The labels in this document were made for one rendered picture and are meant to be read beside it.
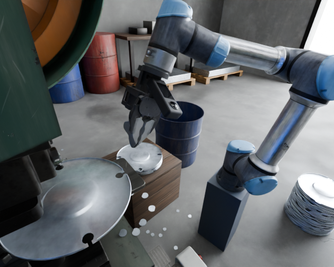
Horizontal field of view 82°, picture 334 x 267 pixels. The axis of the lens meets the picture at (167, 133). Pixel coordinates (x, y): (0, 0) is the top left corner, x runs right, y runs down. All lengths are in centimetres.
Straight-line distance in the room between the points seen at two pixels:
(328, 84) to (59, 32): 79
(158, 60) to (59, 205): 40
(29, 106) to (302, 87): 68
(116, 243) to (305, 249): 121
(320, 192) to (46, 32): 157
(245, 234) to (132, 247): 98
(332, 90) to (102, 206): 69
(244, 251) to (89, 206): 106
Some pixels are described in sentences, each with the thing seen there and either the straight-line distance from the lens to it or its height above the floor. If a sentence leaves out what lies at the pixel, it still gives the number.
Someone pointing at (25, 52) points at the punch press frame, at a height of 114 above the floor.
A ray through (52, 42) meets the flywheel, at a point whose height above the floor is 109.
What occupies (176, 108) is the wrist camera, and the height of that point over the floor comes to 99.
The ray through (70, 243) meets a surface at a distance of 47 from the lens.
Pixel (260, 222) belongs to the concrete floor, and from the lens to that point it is 155.
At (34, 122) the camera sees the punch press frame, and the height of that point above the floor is 108.
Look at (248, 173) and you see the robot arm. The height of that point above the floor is 65.
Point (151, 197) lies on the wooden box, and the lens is 125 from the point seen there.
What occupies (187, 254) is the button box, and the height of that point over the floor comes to 63.
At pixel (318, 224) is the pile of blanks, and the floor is 10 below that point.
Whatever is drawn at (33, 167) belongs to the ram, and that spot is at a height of 94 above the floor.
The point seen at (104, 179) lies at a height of 78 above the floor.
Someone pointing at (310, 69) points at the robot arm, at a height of 104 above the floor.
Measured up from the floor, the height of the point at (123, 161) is 78.
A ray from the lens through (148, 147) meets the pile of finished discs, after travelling 133.
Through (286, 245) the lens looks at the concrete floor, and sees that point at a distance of 153.
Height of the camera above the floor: 117
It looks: 32 degrees down
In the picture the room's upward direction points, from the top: 2 degrees clockwise
